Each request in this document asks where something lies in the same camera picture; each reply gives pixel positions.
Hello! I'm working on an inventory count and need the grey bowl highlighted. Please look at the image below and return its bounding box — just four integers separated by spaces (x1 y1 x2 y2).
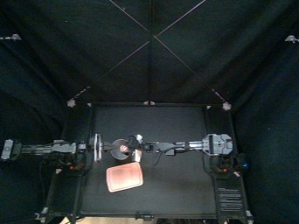
110 138 135 161

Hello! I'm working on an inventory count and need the pink cutting board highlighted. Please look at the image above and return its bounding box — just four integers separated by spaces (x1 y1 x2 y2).
106 161 146 193

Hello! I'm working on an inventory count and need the black table edge clamp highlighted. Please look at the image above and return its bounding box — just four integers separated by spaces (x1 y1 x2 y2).
135 213 155 221

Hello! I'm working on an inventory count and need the black cable on table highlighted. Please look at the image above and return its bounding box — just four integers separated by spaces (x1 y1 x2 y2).
142 151 166 168

